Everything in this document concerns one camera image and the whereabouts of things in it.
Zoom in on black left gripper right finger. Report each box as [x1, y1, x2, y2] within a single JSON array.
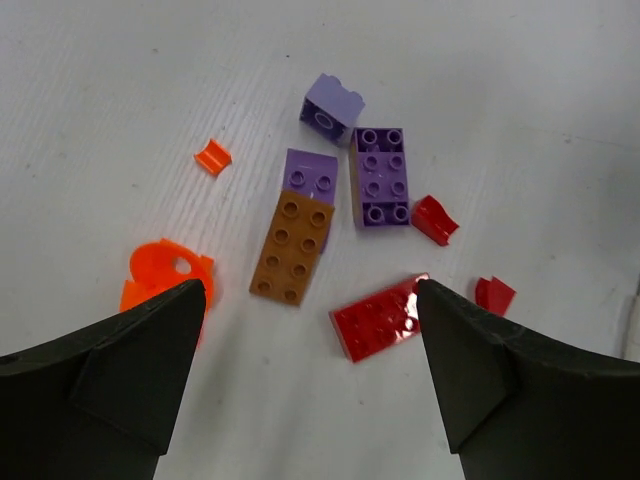
[[417, 279, 639, 479]]

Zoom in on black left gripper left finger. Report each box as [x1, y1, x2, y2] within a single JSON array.
[[1, 280, 205, 479]]

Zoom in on orange figure-eight lego piece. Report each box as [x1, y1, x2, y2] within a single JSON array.
[[119, 238, 215, 314]]

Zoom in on small orange curved piece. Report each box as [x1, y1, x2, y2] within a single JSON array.
[[193, 139, 232, 177]]

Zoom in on brown 2x4 lego plate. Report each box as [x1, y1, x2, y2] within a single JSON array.
[[249, 190, 334, 306]]

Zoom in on small red sloped piece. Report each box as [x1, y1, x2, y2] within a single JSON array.
[[474, 277, 516, 317]]

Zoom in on red 2x4 lego brick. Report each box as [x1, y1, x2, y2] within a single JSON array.
[[329, 273, 430, 363]]

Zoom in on small red curved piece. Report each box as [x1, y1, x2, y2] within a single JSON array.
[[411, 195, 459, 247]]

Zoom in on purple 2x4 lego plate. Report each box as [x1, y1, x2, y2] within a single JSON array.
[[349, 127, 410, 229]]

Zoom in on light purple sloped brick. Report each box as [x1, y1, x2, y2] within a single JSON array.
[[282, 148, 338, 207]]

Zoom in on light purple 2x2 brick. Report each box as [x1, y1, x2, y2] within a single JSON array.
[[299, 73, 365, 145]]

